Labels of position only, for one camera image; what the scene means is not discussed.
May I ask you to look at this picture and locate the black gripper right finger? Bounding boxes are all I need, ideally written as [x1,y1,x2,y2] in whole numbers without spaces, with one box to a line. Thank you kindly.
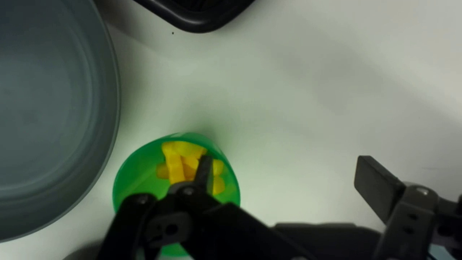
[354,156,462,260]

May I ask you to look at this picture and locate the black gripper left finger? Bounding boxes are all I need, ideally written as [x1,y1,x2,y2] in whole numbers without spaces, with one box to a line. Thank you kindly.
[97,156,310,260]

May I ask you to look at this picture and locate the yellow toy fries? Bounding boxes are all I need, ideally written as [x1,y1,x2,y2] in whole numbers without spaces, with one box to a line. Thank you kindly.
[158,142,226,195]

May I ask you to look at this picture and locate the green plastic cup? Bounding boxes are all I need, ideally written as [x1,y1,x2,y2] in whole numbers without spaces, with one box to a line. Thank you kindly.
[113,133,242,257]

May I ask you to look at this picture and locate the grey round plate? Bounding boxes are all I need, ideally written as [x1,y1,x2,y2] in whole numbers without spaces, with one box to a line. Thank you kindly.
[0,0,120,242]

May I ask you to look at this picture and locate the black rectangular tray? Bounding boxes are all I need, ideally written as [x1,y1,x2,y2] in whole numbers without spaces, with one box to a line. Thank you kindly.
[135,0,256,34]

